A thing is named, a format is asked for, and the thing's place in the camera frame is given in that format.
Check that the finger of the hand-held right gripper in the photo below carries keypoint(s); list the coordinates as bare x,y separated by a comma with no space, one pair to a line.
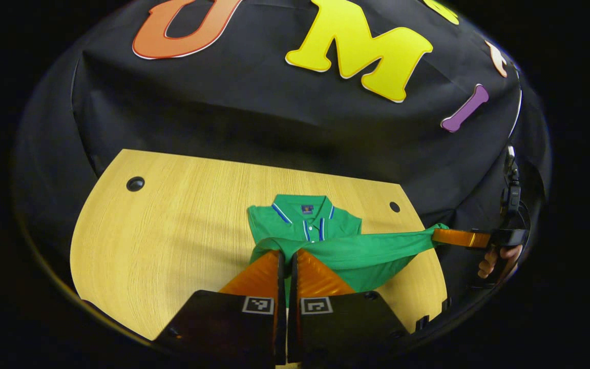
459,237

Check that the black backdrop cloth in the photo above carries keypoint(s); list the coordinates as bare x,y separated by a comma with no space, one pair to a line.
223,113

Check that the green T-shirt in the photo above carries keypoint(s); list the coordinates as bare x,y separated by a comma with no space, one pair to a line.
356,251

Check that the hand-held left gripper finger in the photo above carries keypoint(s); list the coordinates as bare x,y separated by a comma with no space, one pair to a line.
292,292
281,287

